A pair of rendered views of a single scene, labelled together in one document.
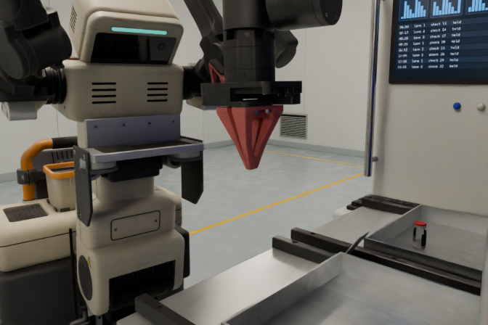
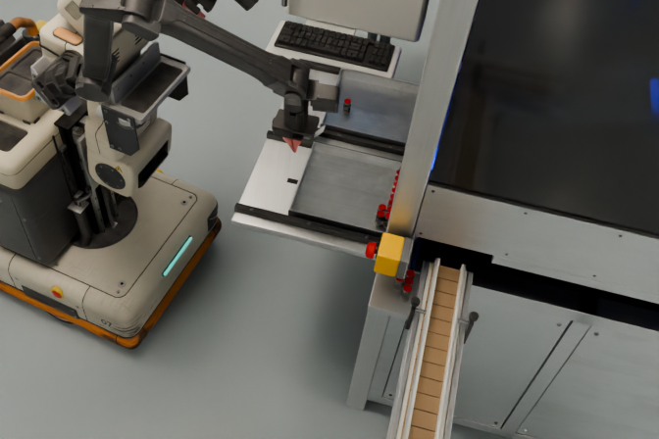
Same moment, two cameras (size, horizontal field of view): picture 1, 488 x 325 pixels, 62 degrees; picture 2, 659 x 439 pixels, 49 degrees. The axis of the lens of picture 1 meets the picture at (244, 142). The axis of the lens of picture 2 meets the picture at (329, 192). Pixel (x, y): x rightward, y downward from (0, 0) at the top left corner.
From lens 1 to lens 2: 1.47 m
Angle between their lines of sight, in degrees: 50
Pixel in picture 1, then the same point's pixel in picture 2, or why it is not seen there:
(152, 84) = not seen: hidden behind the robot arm
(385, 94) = not seen: outside the picture
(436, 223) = (351, 79)
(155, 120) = (146, 58)
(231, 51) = (292, 120)
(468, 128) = not seen: outside the picture
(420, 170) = not seen: outside the picture
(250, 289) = (276, 177)
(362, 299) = (330, 168)
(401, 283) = (346, 154)
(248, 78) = (300, 128)
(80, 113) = not seen: hidden behind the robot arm
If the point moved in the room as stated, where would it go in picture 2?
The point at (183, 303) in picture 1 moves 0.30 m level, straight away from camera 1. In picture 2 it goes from (252, 199) to (192, 132)
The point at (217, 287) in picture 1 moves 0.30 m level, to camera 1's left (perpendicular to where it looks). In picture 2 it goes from (260, 182) to (155, 219)
